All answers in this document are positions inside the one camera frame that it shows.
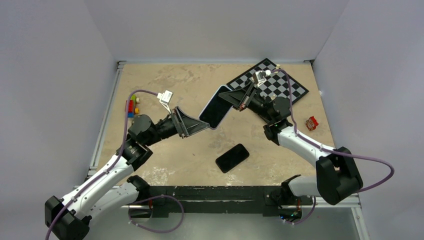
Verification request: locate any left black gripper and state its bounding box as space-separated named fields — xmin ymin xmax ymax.
xmin=143 ymin=105 xmax=209 ymax=147

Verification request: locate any light blue phone case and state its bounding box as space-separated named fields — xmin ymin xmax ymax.
xmin=198 ymin=84 xmax=234 ymax=130

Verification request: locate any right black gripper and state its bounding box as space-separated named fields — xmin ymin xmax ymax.
xmin=217 ymin=82 xmax=274 ymax=123

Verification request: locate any colourful toy brick car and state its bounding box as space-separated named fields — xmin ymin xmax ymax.
xmin=127 ymin=94 xmax=140 ymax=118

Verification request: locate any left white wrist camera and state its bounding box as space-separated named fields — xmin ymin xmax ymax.
xmin=157 ymin=90 xmax=174 ymax=114

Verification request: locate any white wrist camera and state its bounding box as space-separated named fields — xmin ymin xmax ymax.
xmin=157 ymin=90 xmax=174 ymax=114
xmin=251 ymin=69 xmax=272 ymax=86

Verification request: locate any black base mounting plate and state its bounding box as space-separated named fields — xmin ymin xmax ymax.
xmin=135 ymin=185 xmax=313 ymax=218

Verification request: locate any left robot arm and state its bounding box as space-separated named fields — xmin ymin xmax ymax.
xmin=44 ymin=107 xmax=210 ymax=240

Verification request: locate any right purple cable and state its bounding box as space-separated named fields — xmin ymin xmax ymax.
xmin=269 ymin=68 xmax=396 ymax=194

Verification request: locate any small red snack packet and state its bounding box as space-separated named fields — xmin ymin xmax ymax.
xmin=305 ymin=116 xmax=319 ymax=131

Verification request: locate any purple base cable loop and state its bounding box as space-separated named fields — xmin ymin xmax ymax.
xmin=127 ymin=194 xmax=185 ymax=234

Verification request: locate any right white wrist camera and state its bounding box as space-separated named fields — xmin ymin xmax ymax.
xmin=251 ymin=69 xmax=272 ymax=86

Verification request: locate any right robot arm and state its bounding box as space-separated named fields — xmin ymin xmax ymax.
xmin=218 ymin=84 xmax=363 ymax=205

